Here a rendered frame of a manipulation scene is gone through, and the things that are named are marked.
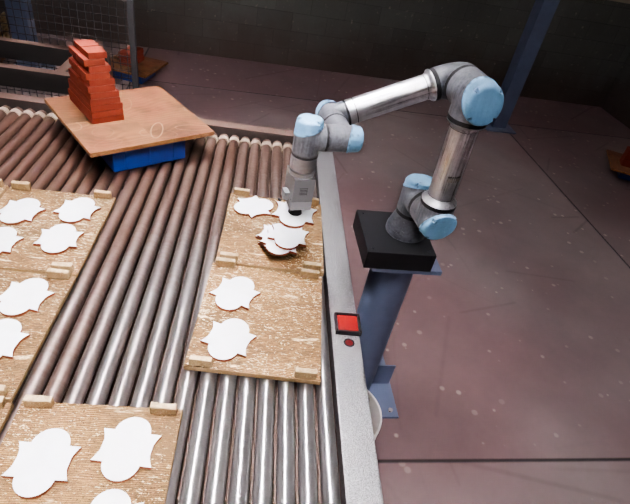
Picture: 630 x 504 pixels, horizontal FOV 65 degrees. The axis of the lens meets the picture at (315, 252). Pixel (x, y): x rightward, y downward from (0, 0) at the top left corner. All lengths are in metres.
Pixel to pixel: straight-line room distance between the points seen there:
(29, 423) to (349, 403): 0.73
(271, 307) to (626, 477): 1.97
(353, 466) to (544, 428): 1.69
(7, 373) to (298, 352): 0.69
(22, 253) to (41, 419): 0.59
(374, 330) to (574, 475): 1.16
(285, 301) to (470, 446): 1.35
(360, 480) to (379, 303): 0.94
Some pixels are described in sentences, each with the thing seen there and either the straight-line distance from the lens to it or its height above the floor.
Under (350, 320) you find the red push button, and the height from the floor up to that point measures 0.93.
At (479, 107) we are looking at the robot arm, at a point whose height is 1.53.
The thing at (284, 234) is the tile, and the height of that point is 0.99.
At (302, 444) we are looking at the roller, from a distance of 1.23.
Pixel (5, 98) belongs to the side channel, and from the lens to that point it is 2.63.
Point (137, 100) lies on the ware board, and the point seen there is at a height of 1.04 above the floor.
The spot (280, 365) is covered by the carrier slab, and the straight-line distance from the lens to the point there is 1.32.
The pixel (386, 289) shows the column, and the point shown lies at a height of 0.72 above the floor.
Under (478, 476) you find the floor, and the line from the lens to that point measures 2.47.
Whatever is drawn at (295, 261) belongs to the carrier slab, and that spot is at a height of 0.94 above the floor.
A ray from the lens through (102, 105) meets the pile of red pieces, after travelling 2.14.
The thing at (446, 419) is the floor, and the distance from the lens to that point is 2.57.
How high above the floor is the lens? 1.97
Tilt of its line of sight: 38 degrees down
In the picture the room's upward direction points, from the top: 12 degrees clockwise
